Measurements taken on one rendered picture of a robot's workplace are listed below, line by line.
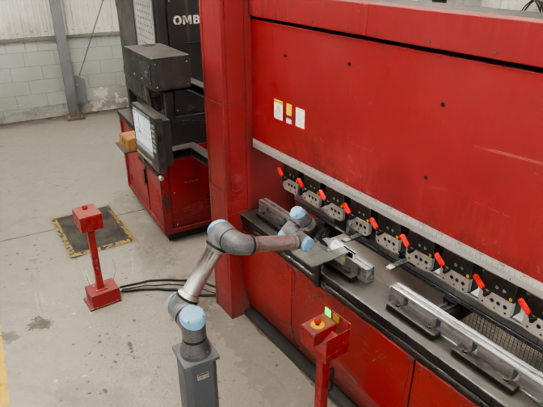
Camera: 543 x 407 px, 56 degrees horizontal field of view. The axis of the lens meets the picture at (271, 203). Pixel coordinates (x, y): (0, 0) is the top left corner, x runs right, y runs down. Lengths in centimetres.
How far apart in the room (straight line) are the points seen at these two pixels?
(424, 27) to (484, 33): 27
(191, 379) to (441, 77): 175
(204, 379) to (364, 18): 183
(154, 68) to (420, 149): 162
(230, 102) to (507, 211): 180
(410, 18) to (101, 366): 286
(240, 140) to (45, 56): 609
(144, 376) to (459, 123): 252
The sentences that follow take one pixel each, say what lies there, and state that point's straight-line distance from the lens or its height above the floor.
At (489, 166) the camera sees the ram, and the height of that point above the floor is 177.
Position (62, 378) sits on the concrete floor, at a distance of 379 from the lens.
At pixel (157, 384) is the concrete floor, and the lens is 358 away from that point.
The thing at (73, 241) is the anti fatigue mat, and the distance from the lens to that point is 524.
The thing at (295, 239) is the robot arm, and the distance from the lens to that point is 254.
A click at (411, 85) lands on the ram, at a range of 230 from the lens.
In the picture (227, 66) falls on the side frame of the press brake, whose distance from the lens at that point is 318.
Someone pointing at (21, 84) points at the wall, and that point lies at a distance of 913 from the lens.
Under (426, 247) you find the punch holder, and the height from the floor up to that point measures 129.
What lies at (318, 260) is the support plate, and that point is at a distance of 281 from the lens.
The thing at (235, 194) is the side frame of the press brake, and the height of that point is 103.
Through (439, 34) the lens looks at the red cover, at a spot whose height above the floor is 222.
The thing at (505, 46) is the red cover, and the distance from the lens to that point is 202.
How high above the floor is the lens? 251
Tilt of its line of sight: 26 degrees down
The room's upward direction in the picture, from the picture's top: straight up
